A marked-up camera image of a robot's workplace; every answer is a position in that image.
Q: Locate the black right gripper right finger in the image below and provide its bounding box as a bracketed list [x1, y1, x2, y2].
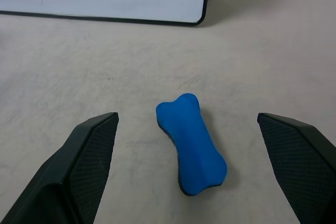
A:
[257, 112, 336, 224]

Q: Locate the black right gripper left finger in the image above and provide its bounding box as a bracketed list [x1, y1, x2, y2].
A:
[0, 112, 120, 224]

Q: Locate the blue bone-shaped whiteboard eraser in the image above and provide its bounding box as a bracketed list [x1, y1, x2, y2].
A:
[155, 92, 228, 197]

